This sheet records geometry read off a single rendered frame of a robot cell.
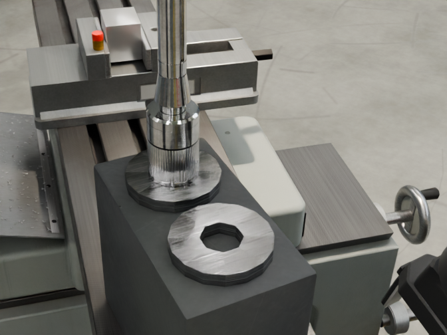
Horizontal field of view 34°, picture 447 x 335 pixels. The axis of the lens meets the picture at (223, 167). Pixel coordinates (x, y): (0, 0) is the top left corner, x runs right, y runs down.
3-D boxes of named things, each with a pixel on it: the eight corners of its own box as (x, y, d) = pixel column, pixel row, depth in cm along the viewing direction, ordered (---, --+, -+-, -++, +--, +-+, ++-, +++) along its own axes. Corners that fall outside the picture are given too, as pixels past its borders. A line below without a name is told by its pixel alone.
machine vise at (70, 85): (233, 59, 128) (236, 0, 122) (260, 103, 117) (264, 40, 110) (28, 81, 120) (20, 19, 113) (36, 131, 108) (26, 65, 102)
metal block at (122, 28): (135, 41, 116) (134, 6, 112) (142, 59, 111) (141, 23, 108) (102, 44, 115) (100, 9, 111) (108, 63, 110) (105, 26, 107)
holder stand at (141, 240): (201, 265, 87) (204, 124, 75) (298, 409, 71) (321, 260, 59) (104, 297, 82) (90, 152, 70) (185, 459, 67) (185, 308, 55)
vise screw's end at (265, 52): (269, 56, 122) (269, 46, 121) (272, 61, 121) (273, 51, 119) (246, 59, 121) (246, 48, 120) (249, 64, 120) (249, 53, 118)
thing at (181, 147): (209, 171, 69) (210, 117, 65) (172, 193, 66) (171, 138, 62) (174, 150, 71) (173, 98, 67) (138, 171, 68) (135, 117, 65)
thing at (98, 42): (103, 45, 107) (102, 29, 106) (104, 50, 106) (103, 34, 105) (92, 46, 107) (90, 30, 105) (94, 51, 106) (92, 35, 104)
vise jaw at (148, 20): (167, 32, 120) (167, 10, 118) (185, 68, 111) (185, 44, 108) (132, 36, 119) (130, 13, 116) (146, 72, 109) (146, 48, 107)
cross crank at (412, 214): (412, 215, 152) (423, 169, 145) (441, 253, 143) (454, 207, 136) (341, 227, 148) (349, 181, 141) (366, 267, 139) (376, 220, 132)
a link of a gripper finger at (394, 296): (402, 298, 78) (427, 270, 73) (380, 310, 76) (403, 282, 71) (394, 286, 78) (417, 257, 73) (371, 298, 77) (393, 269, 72)
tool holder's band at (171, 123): (210, 117, 65) (210, 108, 64) (171, 138, 62) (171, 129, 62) (173, 98, 67) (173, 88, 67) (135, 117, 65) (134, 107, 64)
